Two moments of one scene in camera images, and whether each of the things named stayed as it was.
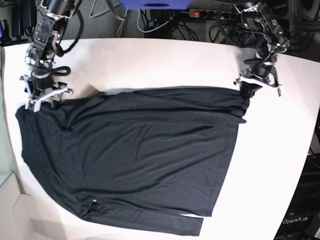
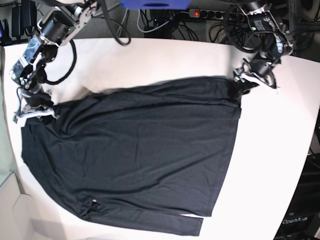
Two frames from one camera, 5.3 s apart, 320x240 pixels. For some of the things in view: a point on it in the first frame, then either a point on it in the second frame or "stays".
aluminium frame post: x=292 y=17 stays
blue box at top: x=156 y=4 stays
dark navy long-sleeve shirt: x=150 y=158 stays
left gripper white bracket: x=54 y=96 -> x=28 y=111
